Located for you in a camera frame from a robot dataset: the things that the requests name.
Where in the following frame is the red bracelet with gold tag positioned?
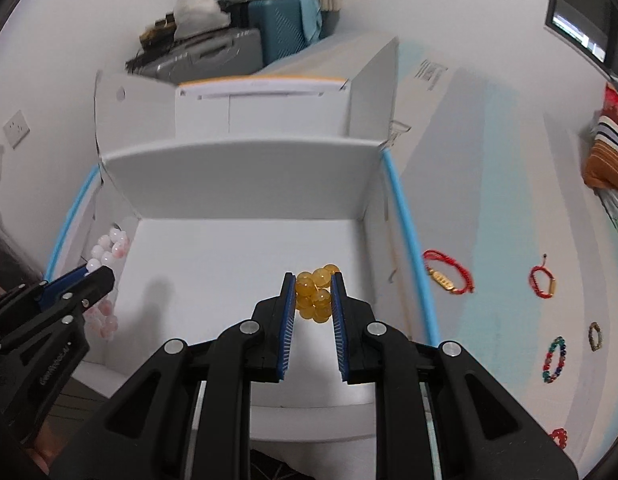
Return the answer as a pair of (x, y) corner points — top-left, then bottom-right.
(421, 249), (474, 296)

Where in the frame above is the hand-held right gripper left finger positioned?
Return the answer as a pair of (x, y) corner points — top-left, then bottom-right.
(44, 272), (297, 480)

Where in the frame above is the window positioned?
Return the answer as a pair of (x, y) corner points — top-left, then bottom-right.
(545, 0), (618, 81)

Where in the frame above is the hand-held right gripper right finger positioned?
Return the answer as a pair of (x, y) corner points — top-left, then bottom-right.
(330, 271), (580, 480)

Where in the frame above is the striped orange pillow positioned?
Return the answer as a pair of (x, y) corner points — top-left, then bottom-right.
(583, 115), (618, 193)

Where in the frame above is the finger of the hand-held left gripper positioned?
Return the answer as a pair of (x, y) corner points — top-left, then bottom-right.
(0, 266), (87, 333)
(0, 266), (116, 356)

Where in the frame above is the floral quilt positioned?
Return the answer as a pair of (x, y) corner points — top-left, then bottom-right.
(596, 187), (618, 251)

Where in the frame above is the white wall socket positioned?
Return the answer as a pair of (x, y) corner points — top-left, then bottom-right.
(3, 110), (31, 148)

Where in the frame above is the light blue cloth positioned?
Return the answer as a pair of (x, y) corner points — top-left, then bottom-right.
(299, 0), (324, 43)

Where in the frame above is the person's left hand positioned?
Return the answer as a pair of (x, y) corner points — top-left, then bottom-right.
(24, 417), (72, 476)

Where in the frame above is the red string bracelet gold tube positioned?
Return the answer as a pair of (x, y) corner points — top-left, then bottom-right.
(529, 254), (560, 301)

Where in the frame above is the pink bead bracelet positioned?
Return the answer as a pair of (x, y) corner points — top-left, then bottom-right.
(83, 226), (131, 340)

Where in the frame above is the grey suitcase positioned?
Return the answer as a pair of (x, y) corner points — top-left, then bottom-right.
(126, 27), (265, 86)

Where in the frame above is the printed cardboard box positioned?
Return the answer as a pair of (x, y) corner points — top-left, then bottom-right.
(43, 34), (442, 443)

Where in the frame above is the white plastic bag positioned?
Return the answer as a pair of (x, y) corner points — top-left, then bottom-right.
(174, 0), (230, 36)

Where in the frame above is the multicolour bead bracelet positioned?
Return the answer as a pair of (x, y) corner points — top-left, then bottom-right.
(542, 337), (567, 384)

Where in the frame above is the yellow bead bracelet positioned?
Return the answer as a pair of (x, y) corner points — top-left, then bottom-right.
(295, 262), (341, 323)

